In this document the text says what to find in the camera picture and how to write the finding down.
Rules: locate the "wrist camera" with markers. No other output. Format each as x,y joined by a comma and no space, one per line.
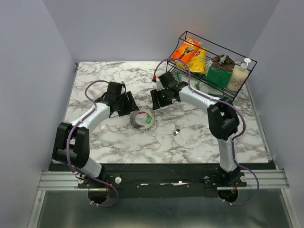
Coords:
159,85
123,88

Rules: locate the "cream pump lotion bottle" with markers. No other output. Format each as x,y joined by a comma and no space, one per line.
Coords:
239,74

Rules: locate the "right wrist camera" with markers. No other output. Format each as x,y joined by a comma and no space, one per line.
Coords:
159,85

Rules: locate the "small silver key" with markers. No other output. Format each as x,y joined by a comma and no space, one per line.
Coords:
177,129

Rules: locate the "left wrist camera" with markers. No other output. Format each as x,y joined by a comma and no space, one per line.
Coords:
123,88

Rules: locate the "yellow chips bag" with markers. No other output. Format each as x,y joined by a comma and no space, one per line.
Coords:
197,63

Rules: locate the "green key tag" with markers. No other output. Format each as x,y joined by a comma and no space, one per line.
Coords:
149,119

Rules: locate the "green white snack packet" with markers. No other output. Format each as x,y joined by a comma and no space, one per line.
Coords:
201,86

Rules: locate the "aluminium extrusion rail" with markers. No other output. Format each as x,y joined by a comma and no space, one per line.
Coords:
66,181

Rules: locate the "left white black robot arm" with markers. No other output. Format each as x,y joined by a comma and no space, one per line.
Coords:
72,145

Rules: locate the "green brown paper bag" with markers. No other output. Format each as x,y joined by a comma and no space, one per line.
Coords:
219,71

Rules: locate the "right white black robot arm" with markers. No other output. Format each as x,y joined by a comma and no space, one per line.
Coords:
222,118

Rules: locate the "black wire shelf rack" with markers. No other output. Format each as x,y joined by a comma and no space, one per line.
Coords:
213,49

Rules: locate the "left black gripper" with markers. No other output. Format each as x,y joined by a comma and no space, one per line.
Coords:
131,106

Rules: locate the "orange razor box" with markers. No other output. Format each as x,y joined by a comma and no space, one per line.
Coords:
186,50

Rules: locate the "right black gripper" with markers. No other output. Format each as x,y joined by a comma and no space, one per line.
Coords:
155,95

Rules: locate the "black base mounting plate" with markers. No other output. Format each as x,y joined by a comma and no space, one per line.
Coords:
154,180

